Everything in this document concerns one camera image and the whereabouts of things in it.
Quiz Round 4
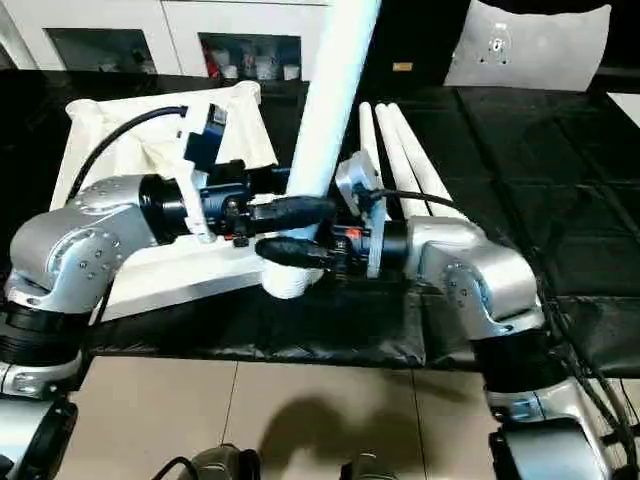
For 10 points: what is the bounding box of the white plastic table leg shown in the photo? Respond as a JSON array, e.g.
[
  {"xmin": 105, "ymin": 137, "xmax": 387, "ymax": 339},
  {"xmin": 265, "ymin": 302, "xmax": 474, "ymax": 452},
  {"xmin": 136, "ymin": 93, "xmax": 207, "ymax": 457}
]
[
  {"xmin": 373, "ymin": 101, "xmax": 432, "ymax": 217},
  {"xmin": 358, "ymin": 101, "xmax": 384, "ymax": 174},
  {"xmin": 391, "ymin": 101, "xmax": 455, "ymax": 217},
  {"xmin": 258, "ymin": 0, "xmax": 385, "ymax": 301}
]

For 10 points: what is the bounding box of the white plastic table top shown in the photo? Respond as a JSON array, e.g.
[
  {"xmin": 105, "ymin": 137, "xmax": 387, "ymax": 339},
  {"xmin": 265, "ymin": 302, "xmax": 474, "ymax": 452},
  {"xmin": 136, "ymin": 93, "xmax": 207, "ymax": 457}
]
[{"xmin": 49, "ymin": 79, "xmax": 322, "ymax": 325}]

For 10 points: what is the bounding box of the white glass-door cabinet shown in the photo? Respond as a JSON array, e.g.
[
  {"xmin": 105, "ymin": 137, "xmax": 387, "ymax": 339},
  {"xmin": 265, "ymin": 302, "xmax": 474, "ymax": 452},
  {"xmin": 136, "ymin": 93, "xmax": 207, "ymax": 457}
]
[{"xmin": 0, "ymin": 0, "xmax": 332, "ymax": 82}]

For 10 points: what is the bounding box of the dark left robot foot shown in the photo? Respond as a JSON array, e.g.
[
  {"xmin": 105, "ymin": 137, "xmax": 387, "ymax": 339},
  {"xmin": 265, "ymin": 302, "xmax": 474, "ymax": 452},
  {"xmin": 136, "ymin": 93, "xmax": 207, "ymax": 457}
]
[{"xmin": 158, "ymin": 443, "xmax": 262, "ymax": 480}]

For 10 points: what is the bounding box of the white curved plastic panel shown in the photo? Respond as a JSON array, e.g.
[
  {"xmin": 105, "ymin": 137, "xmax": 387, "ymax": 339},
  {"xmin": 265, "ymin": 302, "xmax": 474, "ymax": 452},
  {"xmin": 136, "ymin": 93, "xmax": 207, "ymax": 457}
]
[{"xmin": 442, "ymin": 0, "xmax": 613, "ymax": 94}]

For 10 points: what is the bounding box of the white flat board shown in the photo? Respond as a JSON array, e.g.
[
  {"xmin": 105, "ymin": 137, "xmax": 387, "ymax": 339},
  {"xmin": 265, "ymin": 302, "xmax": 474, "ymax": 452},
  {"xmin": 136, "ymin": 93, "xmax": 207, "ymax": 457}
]
[{"xmin": 606, "ymin": 91, "xmax": 640, "ymax": 122}]

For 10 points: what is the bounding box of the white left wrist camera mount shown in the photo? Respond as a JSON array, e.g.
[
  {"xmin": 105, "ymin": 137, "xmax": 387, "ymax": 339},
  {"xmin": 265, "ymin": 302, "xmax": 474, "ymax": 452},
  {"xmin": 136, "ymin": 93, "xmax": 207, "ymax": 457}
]
[{"xmin": 176, "ymin": 101, "xmax": 230, "ymax": 245}]

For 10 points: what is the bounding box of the black left wrist camera cable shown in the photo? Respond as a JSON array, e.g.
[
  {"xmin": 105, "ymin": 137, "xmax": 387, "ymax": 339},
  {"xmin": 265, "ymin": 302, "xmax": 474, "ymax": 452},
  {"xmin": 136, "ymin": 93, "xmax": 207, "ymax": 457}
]
[{"xmin": 66, "ymin": 102, "xmax": 192, "ymax": 202}]

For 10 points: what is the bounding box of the black cable bundle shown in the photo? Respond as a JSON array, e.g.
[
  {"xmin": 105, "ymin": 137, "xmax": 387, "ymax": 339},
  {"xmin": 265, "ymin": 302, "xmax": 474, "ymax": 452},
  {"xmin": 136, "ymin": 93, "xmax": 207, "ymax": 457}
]
[{"xmin": 543, "ymin": 293, "xmax": 640, "ymax": 472}]

